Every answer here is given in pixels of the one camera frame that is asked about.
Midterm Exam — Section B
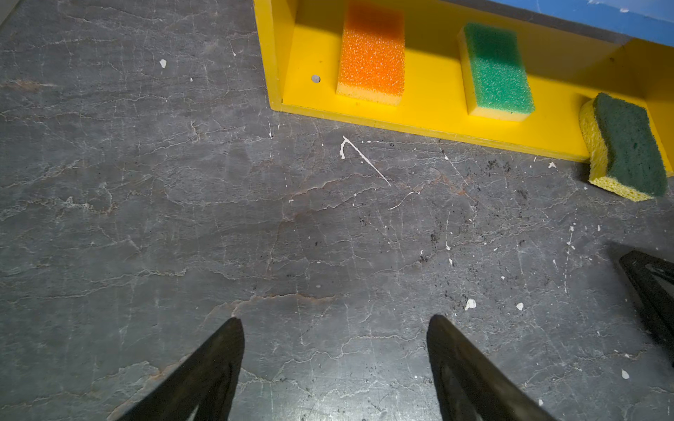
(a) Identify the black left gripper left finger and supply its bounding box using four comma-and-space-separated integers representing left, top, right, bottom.
121, 318, 245, 420

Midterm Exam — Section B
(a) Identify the yellow shelf unit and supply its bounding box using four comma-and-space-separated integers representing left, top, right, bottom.
255, 1, 673, 170

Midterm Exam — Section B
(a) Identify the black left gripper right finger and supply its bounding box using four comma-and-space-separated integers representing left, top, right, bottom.
427, 314, 553, 420

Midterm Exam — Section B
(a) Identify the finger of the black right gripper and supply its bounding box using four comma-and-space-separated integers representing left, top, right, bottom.
619, 250, 673, 361

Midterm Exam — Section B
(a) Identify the dark green wavy sponge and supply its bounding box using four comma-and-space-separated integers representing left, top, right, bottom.
579, 92, 667, 202

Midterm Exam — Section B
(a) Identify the blue lower shelf board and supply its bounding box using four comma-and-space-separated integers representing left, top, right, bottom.
502, 0, 673, 47

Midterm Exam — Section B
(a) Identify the bright green sponge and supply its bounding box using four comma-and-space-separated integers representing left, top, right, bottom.
457, 23, 535, 122

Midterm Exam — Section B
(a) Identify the orange sponge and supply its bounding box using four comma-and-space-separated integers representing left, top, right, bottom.
336, 1, 405, 106

